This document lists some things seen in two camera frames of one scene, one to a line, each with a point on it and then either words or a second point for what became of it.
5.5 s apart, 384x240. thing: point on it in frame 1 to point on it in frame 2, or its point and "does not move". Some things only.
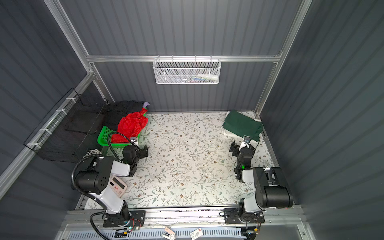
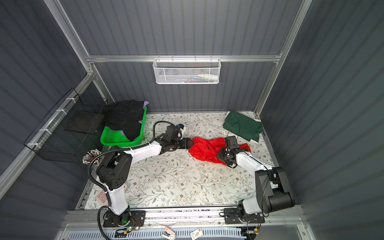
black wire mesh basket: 59,136 does not move
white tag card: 169,233 does not move
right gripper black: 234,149 to 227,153
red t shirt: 130,125 to 208,149
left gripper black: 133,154 to 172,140
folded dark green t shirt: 243,124 does not move
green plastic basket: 103,136 does not move
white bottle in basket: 211,77 does not move
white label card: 196,233 does not move
